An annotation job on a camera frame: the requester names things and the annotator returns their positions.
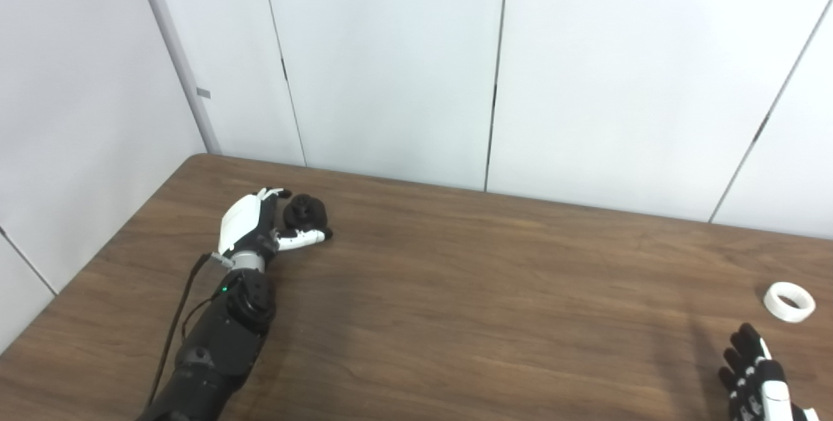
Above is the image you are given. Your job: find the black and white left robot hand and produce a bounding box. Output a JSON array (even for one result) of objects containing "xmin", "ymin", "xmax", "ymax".
[{"xmin": 217, "ymin": 187, "xmax": 334, "ymax": 259}]

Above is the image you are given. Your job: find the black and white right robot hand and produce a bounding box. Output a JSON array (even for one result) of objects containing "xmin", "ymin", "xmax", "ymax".
[{"xmin": 718, "ymin": 323, "xmax": 821, "ymax": 421}]

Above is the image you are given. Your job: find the round black part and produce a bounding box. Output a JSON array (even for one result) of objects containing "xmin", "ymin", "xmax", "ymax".
[{"xmin": 282, "ymin": 194, "xmax": 330, "ymax": 234}]

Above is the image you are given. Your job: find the white ring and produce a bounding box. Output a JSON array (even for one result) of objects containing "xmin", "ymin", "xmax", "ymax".
[{"xmin": 763, "ymin": 282, "xmax": 816, "ymax": 323}]

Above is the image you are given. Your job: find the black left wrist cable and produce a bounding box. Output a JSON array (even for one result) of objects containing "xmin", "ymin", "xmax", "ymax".
[{"xmin": 144, "ymin": 252, "xmax": 233, "ymax": 409}]

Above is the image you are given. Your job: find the gray wall corner post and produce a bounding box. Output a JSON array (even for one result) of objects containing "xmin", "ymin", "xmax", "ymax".
[{"xmin": 130, "ymin": 0, "xmax": 222, "ymax": 155}]

